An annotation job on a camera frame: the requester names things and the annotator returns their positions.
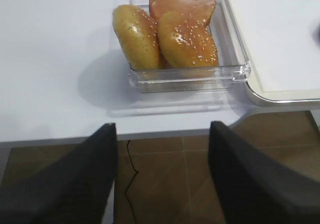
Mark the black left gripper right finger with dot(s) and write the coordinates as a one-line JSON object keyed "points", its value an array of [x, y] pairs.
{"points": [[254, 188]]}

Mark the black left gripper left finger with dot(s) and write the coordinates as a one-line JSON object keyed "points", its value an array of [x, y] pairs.
{"points": [[74, 189]]}

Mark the clear plastic bun container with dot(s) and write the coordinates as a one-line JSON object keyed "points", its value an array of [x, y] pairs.
{"points": [[233, 65]]}

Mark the white tray liner paper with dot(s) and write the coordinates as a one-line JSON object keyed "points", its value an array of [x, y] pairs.
{"points": [[282, 33]]}

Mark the right sesame top bun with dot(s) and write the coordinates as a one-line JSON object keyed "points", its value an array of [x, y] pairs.
{"points": [[185, 43]]}

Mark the sesame bun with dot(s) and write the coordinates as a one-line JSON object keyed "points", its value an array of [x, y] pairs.
{"points": [[185, 43], [136, 32]]}

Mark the white metal tray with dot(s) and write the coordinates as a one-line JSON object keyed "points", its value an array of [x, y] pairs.
{"points": [[275, 46]]}

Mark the left sesame top bun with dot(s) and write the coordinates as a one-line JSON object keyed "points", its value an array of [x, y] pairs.
{"points": [[136, 32]]}

